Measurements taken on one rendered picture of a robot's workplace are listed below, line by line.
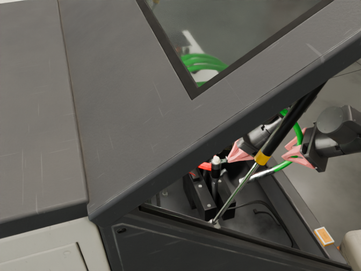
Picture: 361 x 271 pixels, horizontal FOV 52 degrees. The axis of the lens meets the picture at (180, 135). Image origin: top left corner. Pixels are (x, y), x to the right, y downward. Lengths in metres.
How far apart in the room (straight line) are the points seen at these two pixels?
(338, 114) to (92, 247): 0.50
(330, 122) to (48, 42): 0.59
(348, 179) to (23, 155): 2.33
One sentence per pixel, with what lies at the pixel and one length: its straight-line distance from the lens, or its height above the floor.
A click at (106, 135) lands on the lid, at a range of 0.53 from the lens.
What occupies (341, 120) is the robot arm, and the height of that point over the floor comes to 1.41.
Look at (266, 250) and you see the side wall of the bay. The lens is 0.76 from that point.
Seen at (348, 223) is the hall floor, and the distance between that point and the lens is 2.44.
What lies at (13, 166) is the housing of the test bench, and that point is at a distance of 0.55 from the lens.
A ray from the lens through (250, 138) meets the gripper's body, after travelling 0.98.
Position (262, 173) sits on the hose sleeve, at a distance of 0.96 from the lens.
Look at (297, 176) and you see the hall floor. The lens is 2.59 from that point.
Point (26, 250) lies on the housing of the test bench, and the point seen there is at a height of 1.43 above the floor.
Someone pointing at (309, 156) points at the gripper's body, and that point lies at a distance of 0.83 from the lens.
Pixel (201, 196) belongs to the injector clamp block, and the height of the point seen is 0.98.
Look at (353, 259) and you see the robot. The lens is 2.02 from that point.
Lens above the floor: 1.86
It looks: 42 degrees down
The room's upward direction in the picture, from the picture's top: 2 degrees counter-clockwise
